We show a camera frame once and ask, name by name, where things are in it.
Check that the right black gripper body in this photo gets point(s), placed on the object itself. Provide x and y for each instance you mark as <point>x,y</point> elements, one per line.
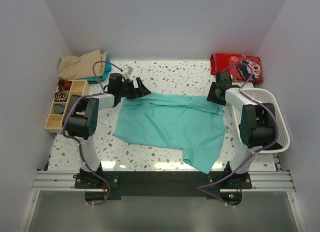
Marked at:
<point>212,95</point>

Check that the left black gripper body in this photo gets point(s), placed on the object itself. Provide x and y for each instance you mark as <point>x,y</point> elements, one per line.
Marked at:
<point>126,85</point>

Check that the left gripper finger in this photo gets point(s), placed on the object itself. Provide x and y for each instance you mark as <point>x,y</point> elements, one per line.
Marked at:
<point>132,94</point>
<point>141,89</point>

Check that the mint green t shirt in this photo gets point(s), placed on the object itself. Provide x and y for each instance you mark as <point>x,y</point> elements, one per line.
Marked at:
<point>188,123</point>

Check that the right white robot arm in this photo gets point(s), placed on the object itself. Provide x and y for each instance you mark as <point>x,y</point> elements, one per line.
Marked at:
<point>258,129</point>

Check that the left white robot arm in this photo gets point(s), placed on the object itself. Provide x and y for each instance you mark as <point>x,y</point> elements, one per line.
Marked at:
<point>81,117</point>

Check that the teal folded t shirt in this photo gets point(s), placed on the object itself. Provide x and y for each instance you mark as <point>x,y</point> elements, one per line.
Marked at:
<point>105,69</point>

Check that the red cartoon print cloth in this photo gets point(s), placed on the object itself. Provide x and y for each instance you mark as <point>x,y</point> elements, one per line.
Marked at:
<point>241,66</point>

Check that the white plastic laundry basket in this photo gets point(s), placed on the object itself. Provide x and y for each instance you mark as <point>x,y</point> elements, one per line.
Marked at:
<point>277,116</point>

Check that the beige folded t shirt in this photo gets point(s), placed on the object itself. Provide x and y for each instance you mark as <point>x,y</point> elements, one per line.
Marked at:
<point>73,67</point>

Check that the wooden compartment tray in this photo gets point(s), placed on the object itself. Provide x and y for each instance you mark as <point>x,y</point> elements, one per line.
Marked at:
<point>54,122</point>

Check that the red black scrunchie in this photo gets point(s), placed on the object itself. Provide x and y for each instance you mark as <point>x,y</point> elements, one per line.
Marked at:
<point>64,85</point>

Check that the patterned brown scrunchie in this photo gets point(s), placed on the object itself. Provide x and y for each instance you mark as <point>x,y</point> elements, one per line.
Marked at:
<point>61,96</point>

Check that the grey scrunchie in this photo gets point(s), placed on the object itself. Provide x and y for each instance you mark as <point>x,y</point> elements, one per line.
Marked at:
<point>58,109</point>

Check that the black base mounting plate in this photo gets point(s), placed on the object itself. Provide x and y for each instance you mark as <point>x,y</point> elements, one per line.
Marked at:
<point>105,191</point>

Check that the aluminium frame rail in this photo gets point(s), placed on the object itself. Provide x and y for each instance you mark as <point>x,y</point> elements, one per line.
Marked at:
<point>255,180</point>

